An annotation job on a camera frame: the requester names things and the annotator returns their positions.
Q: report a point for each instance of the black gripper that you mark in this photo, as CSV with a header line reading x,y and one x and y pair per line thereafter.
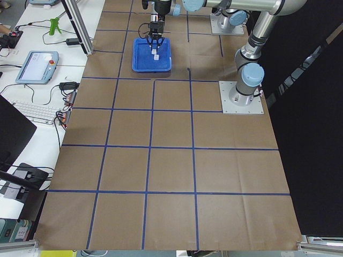
x,y
156,28

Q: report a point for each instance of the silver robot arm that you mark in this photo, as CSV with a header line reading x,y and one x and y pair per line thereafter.
x,y
160,9
250,74

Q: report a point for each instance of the blue plastic tray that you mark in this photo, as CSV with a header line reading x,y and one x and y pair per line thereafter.
x,y
144,61

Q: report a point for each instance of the black power adapter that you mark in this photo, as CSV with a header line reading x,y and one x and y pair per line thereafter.
x,y
72,41

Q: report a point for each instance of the green plastic clamp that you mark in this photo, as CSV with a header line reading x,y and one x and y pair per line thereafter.
x,y
54,26

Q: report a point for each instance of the teach pendant tablet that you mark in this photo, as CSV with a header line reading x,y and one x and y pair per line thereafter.
x,y
38,67

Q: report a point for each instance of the white keyboard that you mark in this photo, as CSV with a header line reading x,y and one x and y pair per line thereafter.
x,y
43,114

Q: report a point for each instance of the black monitor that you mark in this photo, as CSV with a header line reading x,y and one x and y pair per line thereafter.
x,y
16,132

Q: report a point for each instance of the black monitor stand base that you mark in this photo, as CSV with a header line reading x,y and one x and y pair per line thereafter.
x,y
36,177

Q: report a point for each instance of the aluminium frame post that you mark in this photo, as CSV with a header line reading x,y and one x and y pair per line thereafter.
x,y
78,25

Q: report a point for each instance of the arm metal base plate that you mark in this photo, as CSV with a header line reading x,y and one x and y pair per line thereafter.
x,y
228,25
236,104

